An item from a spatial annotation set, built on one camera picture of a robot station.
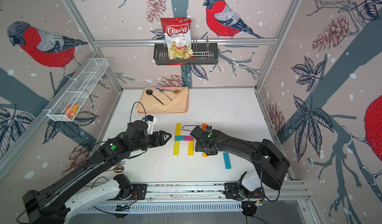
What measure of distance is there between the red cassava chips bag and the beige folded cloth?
1.16 ft

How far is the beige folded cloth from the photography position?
3.58 feet

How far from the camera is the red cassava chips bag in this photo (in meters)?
0.83
